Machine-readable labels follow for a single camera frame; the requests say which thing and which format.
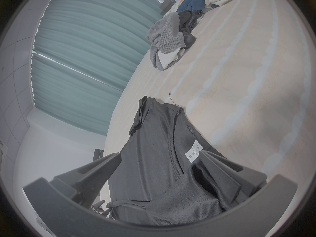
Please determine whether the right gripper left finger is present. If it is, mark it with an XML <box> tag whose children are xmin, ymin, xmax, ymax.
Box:
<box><xmin>51</xmin><ymin>153</ymin><xmax>122</xmax><ymax>204</ymax></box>

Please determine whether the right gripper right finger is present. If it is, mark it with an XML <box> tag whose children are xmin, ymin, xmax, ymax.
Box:
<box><xmin>199</xmin><ymin>150</ymin><xmax>268</xmax><ymax>195</ymax></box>

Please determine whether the black T-shirt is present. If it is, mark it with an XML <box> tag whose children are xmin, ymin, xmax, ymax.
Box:
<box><xmin>105</xmin><ymin>92</ymin><xmax>241</xmax><ymax>228</ymax></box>

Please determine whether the bed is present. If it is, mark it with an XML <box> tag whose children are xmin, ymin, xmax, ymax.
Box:
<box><xmin>99</xmin><ymin>0</ymin><xmax>315</xmax><ymax>222</ymax></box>

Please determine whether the pile of clothes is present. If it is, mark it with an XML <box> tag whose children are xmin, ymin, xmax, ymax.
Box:
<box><xmin>145</xmin><ymin>0</ymin><xmax>235</xmax><ymax>71</ymax></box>

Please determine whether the blue-green curtain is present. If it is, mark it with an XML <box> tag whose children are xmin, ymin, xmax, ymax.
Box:
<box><xmin>33</xmin><ymin>0</ymin><xmax>168</xmax><ymax>91</ymax></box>
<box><xmin>32</xmin><ymin>53</ymin><xmax>124</xmax><ymax>135</ymax></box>

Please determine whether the grey bedside table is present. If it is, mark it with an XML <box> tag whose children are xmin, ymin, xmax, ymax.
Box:
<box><xmin>160</xmin><ymin>0</ymin><xmax>174</xmax><ymax>12</ymax></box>

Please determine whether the white printed pillow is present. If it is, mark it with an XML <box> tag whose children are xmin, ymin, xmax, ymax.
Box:
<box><xmin>170</xmin><ymin>0</ymin><xmax>190</xmax><ymax>14</ymax></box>

